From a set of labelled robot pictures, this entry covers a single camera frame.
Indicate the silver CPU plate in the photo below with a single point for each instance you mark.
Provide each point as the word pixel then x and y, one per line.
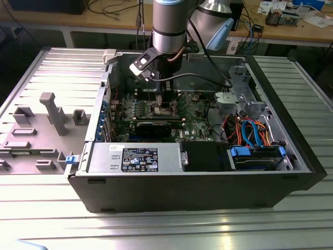
pixel 159 105

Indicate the black RAM slot bank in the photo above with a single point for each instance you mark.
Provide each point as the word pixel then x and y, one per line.
pixel 158 119
pixel 141 95

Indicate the CPU socket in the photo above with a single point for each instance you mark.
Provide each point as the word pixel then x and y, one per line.
pixel 167 111

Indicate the blue expansion slot clip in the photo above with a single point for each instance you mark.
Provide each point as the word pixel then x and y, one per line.
pixel 98 134
pixel 102 122
pixel 104 105

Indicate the round coin battery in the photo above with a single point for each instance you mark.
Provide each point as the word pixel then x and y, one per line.
pixel 195 98

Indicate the green motherboard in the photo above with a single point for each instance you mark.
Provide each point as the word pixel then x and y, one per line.
pixel 195 117

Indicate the beige case clip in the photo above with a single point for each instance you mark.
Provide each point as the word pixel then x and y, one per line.
pixel 109 56

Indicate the black graphics card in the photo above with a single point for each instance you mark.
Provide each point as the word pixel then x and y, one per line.
pixel 153 129

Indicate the tall black desktop box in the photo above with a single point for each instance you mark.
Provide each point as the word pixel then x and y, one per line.
pixel 238 18

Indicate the silver metal drive cage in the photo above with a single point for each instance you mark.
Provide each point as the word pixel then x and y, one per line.
pixel 253 106

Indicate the black plastic shroud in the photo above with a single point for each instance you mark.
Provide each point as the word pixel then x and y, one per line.
pixel 205 156

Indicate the small black adapter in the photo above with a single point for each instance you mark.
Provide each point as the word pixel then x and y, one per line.
pixel 258 27

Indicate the wooden desk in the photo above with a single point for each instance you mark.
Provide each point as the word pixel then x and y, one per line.
pixel 78 19

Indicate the grey power supply unit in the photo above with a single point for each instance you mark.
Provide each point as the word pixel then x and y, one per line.
pixel 104 156

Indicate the white paper cards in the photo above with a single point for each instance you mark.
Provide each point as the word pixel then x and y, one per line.
pixel 265 6

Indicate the copper wound transformer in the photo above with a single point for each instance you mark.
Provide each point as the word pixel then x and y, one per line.
pixel 272 18

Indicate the black open PC case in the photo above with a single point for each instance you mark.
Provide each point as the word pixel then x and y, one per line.
pixel 182 192

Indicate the hard disk in blue carrier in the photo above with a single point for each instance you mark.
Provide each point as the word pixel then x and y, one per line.
pixel 255 164

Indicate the grey electronic device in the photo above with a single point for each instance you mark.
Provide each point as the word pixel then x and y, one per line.
pixel 290 18

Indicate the blue case latch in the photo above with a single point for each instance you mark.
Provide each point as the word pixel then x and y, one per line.
pixel 70 160

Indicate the large black box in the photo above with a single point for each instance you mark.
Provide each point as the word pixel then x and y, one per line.
pixel 46 6

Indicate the grey parts rack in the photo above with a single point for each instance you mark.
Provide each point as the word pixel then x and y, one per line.
pixel 39 140

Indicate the white paper sheets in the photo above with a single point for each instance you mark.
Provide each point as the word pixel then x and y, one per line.
pixel 320 20

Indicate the green RAM stick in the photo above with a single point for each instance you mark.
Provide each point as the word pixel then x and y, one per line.
pixel 22 153

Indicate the pale blue rounded object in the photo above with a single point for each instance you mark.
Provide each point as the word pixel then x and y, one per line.
pixel 28 246

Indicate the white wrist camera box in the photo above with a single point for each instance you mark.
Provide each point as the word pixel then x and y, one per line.
pixel 141 63

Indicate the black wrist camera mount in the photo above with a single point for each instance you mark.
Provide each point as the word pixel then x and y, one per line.
pixel 193 49

